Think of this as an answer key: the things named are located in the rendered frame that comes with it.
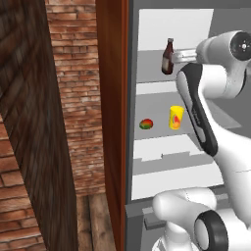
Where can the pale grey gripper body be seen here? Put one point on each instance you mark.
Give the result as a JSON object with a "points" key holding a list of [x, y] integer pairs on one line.
{"points": [[185, 56]]}

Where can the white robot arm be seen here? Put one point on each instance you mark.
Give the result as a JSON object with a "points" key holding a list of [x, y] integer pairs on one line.
{"points": [[232, 157]]}

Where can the grey fridge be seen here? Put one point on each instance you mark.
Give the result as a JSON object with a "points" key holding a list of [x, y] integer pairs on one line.
{"points": [[153, 68]]}

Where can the white fridge shelf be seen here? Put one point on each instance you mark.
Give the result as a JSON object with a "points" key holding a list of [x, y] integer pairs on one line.
{"points": [[163, 145], [155, 88], [173, 181]]}

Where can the dark brown glass bottle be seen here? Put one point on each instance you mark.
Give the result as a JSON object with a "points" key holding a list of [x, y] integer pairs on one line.
{"points": [[167, 60]]}

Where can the yellow drink carton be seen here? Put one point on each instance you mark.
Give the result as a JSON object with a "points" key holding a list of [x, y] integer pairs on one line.
{"points": [[176, 117]]}

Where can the red and green mango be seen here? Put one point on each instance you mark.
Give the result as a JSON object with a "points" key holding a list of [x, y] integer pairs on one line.
{"points": [[146, 124]]}

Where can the brown wooden cabinet panel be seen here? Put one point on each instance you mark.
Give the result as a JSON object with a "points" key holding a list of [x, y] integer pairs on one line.
{"points": [[112, 98]]}

